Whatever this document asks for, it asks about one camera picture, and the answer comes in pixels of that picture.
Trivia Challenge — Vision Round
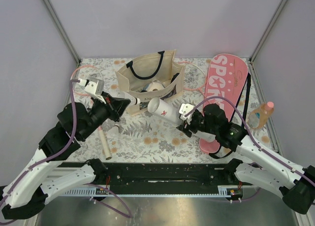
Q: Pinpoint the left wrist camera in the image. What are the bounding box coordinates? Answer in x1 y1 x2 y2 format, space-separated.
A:
78 78 104 99

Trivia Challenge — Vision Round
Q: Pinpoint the white tape roll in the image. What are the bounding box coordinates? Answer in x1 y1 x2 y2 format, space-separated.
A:
146 81 165 92

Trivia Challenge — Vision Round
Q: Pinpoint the pink racket cover bag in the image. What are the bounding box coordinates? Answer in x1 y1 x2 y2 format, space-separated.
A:
199 54 249 159

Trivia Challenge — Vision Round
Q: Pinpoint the beige canvas tote bag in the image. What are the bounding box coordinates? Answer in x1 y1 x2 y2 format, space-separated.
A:
115 50 185 116

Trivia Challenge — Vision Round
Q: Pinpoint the clear bottle pink cap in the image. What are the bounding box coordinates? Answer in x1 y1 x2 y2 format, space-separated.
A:
247 101 274 129

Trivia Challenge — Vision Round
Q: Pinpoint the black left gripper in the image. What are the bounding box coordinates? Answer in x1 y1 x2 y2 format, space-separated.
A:
80 91 132 139

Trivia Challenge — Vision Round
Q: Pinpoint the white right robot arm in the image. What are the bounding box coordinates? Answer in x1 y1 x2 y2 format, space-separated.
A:
178 104 315 215

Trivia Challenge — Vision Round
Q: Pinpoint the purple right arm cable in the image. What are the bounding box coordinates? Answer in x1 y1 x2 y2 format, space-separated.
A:
187 97 315 187

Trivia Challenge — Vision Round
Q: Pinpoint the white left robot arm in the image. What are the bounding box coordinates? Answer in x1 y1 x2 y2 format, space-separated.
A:
0 92 130 224

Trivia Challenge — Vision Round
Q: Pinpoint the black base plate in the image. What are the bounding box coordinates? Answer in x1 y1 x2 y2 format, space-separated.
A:
53 161 247 196

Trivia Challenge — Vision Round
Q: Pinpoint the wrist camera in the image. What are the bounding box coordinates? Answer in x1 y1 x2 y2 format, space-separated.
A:
179 103 194 121
78 78 104 99

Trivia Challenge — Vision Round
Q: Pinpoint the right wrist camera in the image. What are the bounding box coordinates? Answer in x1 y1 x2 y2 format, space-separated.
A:
179 103 194 121

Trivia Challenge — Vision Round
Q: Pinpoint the white shuttlecock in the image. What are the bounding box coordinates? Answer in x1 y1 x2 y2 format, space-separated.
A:
106 124 120 138
123 92 141 106

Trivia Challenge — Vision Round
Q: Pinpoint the white slotted cable duct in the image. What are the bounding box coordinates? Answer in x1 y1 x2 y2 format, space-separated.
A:
62 186 109 197

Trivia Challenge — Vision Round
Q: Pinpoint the white shuttlecock tube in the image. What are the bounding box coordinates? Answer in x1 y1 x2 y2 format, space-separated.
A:
147 97 217 144

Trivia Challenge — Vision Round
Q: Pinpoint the floral table mat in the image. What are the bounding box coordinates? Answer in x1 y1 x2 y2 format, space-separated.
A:
66 58 276 163

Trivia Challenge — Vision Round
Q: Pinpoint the pink badminton racket right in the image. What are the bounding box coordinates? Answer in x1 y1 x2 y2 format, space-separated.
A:
173 61 206 107

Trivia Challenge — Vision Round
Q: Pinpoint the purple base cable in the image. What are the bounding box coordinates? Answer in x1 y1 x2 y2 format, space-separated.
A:
90 183 135 217

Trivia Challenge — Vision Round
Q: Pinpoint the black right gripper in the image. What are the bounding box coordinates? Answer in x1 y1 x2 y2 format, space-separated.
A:
176 110 218 138

